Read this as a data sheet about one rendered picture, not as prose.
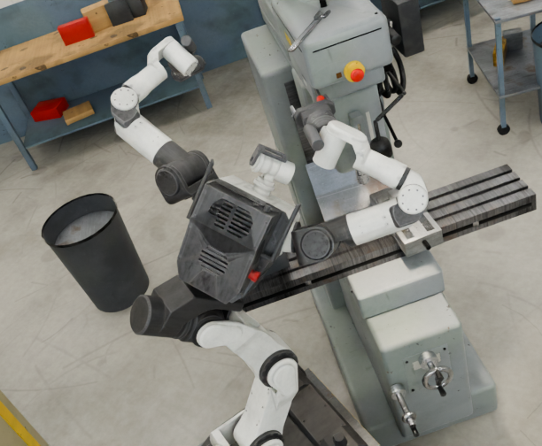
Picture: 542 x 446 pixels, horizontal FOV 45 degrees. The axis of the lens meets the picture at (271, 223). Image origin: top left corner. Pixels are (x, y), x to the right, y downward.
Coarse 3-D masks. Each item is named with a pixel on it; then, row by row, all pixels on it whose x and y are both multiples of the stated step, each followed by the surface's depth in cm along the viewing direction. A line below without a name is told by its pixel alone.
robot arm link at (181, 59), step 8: (184, 40) 202; (192, 40) 204; (168, 48) 202; (176, 48) 202; (184, 48) 210; (192, 48) 206; (168, 56) 203; (176, 56) 202; (184, 56) 202; (192, 56) 204; (168, 64) 210; (176, 64) 203; (184, 64) 202; (192, 64) 203; (176, 72) 211; (184, 72) 203
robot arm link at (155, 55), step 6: (168, 36) 203; (162, 42) 201; (168, 42) 202; (156, 48) 200; (162, 48) 201; (150, 54) 200; (156, 54) 200; (150, 60) 199; (156, 60) 199; (156, 66) 198; (162, 66) 199; (162, 72) 199; (162, 78) 200
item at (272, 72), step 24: (264, 48) 269; (264, 72) 252; (288, 72) 251; (264, 96) 273; (288, 96) 257; (288, 120) 264; (384, 120) 273; (288, 144) 270; (312, 192) 287; (312, 216) 295; (336, 288) 325
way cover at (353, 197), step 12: (312, 168) 278; (312, 180) 279; (324, 180) 279; (336, 180) 279; (348, 180) 280; (372, 180) 280; (324, 192) 280; (336, 192) 280; (348, 192) 280; (360, 192) 279; (372, 192) 279; (324, 204) 279; (336, 204) 279; (348, 204) 279; (360, 204) 279; (324, 216) 279; (336, 216) 279
